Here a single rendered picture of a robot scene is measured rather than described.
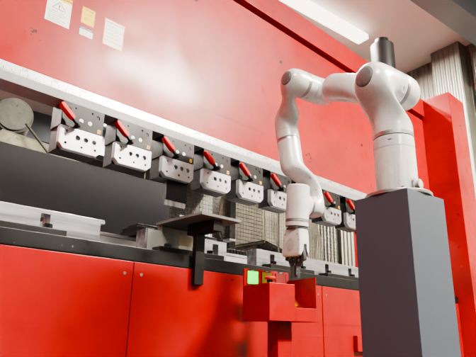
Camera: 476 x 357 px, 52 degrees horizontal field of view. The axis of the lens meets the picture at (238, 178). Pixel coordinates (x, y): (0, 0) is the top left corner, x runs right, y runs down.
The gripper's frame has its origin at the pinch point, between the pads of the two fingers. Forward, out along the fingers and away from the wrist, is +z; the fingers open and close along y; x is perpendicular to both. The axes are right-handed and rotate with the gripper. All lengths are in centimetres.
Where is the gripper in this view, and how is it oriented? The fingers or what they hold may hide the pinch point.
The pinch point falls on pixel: (295, 272)
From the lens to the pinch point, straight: 176.0
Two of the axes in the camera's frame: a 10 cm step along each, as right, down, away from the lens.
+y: 5.3, -1.6, -8.3
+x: 8.4, 1.8, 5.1
